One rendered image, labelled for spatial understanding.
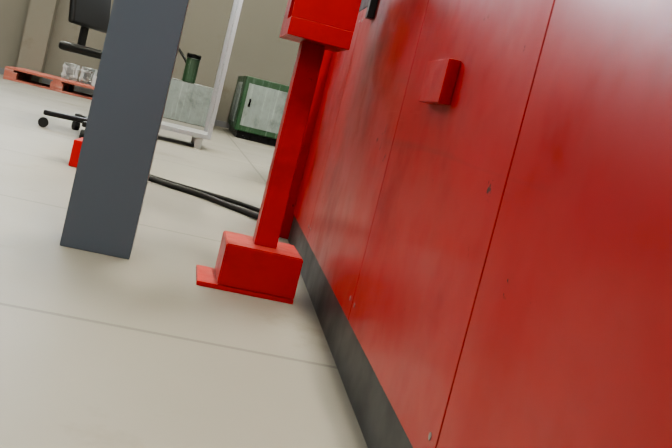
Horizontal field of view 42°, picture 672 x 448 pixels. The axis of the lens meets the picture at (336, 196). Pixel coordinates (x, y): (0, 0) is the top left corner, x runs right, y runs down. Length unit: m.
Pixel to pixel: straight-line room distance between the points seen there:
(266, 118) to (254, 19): 2.26
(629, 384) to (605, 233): 0.14
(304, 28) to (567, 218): 1.44
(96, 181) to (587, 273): 1.72
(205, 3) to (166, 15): 9.62
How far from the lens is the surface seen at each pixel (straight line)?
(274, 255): 2.24
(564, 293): 0.82
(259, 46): 11.94
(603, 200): 0.79
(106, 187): 2.34
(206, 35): 11.91
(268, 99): 10.04
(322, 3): 2.22
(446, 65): 1.38
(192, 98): 10.61
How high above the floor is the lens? 0.49
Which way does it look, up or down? 5 degrees down
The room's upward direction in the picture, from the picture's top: 14 degrees clockwise
